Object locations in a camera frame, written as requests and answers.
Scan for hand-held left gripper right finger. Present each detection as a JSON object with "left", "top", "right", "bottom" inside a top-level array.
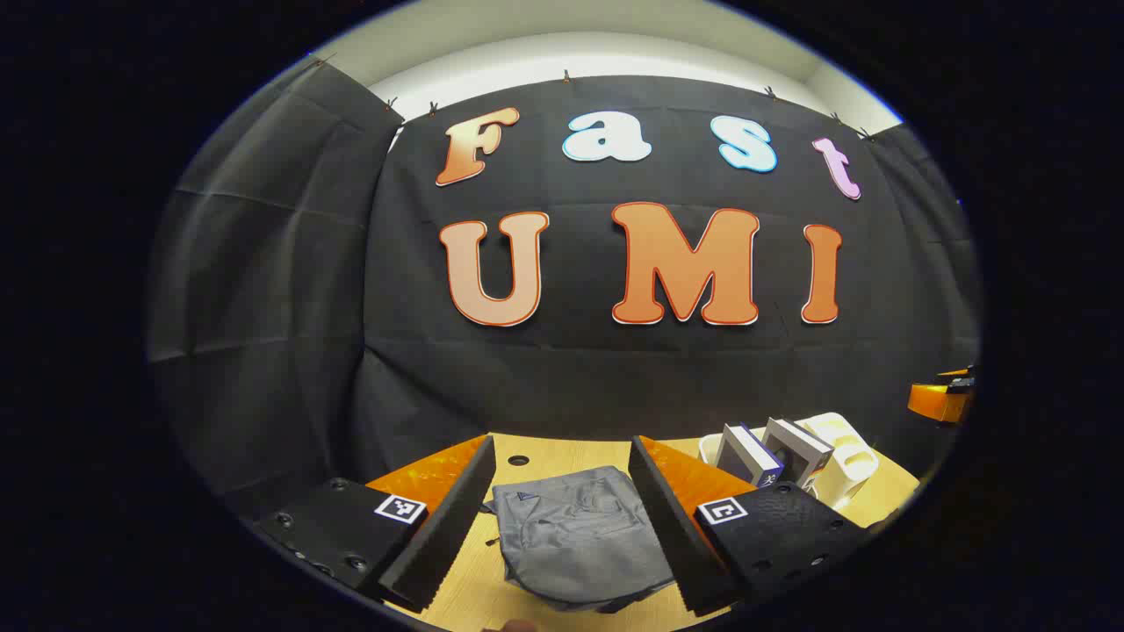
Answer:
[{"left": 628, "top": 435, "right": 870, "bottom": 617}]

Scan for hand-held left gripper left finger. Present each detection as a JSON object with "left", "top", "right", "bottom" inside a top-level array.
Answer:
[{"left": 253, "top": 434, "right": 497, "bottom": 614}]

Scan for grey schoolbag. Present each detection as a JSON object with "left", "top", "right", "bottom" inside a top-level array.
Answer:
[{"left": 481, "top": 465, "right": 677, "bottom": 614}]

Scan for blue cover book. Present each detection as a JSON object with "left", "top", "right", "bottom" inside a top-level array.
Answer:
[{"left": 716, "top": 423, "right": 784, "bottom": 489}]

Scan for white plastic bookshelf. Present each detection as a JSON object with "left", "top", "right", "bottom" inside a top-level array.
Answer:
[{"left": 698, "top": 411, "right": 881, "bottom": 512}]

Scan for white cover book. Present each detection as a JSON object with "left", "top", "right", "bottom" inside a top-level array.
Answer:
[{"left": 761, "top": 417, "right": 835, "bottom": 488}]

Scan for black backdrop cloth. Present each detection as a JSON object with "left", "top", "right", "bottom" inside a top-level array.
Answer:
[{"left": 145, "top": 57, "right": 983, "bottom": 519}]

